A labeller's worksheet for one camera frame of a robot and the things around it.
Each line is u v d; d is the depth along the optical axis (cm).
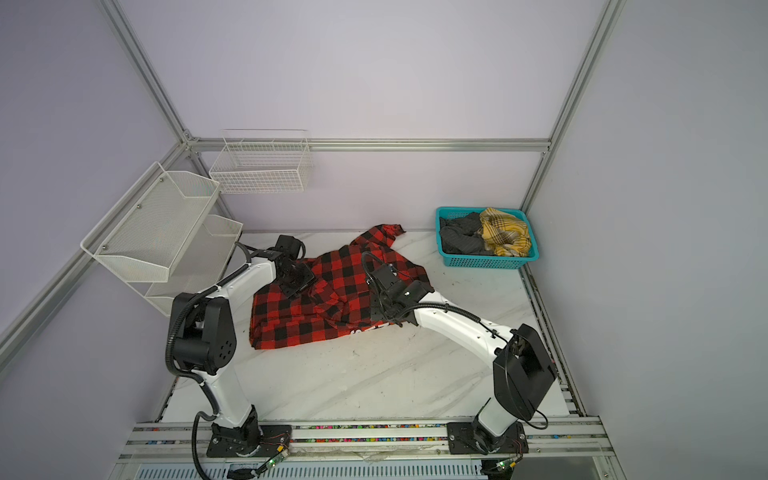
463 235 108
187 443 74
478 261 104
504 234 105
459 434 74
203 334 50
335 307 96
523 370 43
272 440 73
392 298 61
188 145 91
